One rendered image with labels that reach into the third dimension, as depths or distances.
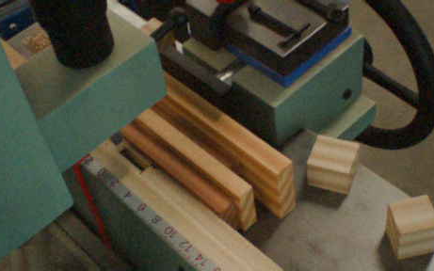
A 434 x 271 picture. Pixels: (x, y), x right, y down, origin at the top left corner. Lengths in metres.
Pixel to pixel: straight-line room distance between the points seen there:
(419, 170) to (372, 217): 1.18
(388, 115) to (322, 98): 1.22
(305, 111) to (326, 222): 0.13
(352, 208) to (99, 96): 0.26
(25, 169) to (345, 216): 0.30
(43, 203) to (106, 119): 0.10
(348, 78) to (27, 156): 0.38
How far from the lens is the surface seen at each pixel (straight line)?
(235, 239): 0.67
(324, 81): 0.78
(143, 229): 0.69
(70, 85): 0.64
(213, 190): 0.69
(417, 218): 0.68
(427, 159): 1.92
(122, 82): 0.65
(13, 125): 0.55
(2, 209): 0.60
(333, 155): 0.72
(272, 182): 0.68
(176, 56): 0.74
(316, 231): 0.71
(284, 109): 0.75
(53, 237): 0.88
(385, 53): 2.17
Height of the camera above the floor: 1.50
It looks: 49 degrees down
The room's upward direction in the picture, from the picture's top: 11 degrees counter-clockwise
